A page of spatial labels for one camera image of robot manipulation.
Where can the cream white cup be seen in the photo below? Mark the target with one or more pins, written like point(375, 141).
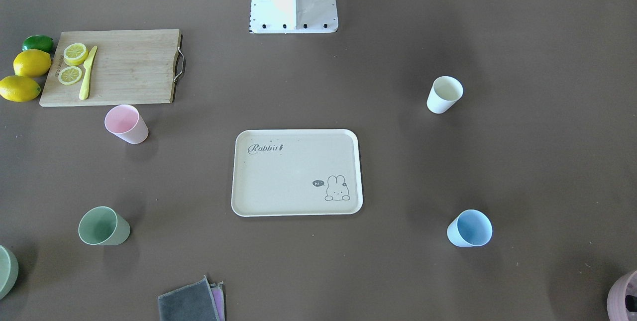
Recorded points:
point(445, 91)

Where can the blue cup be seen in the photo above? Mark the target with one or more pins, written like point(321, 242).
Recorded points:
point(471, 228)

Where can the pink cup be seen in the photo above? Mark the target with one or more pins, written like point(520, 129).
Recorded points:
point(125, 122)

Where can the green cup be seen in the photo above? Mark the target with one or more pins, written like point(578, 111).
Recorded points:
point(103, 226)

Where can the cream rabbit tray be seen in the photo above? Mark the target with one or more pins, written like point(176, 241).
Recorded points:
point(296, 172)

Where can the wooden cutting board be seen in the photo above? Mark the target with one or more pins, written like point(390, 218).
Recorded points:
point(130, 67)

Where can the grey folded cloth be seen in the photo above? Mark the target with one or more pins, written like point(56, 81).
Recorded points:
point(200, 301)

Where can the yellow plastic knife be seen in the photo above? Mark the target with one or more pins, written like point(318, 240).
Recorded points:
point(88, 66)

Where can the lemon slice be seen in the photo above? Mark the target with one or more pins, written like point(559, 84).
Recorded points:
point(70, 75)
point(75, 54)

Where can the green lime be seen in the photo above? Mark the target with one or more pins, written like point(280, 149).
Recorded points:
point(38, 42)

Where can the yellow lemon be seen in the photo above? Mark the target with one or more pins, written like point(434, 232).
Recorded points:
point(32, 63)
point(19, 89)

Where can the green bowl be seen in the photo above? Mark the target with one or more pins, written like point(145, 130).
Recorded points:
point(8, 271)

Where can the pink bowl with ice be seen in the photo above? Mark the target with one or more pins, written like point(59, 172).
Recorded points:
point(621, 300)

